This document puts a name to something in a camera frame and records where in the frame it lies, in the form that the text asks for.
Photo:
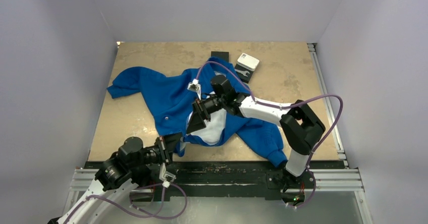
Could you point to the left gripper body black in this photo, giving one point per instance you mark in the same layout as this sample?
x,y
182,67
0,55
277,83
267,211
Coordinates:
x,y
158,153

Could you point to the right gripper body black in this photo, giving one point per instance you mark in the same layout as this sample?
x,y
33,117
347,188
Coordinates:
x,y
207,106

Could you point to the blue zip jacket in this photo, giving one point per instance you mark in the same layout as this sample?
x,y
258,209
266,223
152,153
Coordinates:
x,y
170,103

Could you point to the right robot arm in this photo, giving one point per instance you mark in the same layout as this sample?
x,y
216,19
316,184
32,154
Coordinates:
x,y
301,126

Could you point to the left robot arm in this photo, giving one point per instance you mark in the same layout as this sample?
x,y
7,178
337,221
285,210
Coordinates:
x,y
132,167

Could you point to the black flat block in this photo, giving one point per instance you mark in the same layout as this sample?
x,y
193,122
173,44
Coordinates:
x,y
244,79
224,55

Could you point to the silver wrench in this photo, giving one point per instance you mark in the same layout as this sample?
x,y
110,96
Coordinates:
x,y
244,73

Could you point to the white small box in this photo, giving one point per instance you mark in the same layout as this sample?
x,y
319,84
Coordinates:
x,y
247,61

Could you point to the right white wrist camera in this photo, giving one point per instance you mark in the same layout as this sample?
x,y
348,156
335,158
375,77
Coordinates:
x,y
194,86

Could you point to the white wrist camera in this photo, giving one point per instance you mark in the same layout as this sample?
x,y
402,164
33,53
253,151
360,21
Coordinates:
x,y
194,86
165,176

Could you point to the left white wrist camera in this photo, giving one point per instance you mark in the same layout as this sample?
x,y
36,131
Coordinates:
x,y
165,176

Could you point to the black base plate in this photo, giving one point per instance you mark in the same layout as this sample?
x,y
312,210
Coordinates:
x,y
245,179

